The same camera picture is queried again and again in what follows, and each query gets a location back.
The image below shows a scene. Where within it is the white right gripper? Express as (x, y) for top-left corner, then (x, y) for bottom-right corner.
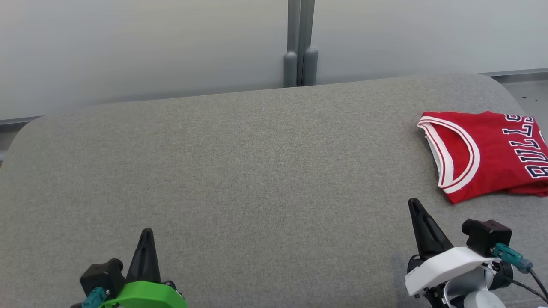
(404, 198), (498, 300)

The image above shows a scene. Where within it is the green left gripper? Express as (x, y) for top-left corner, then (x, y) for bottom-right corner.
(100, 228), (189, 308)

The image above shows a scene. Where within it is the red and white basketball jersey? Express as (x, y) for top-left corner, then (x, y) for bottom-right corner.
(417, 111), (548, 205)

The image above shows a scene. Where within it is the grey double partition post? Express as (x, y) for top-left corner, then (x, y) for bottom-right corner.
(283, 0), (319, 88)

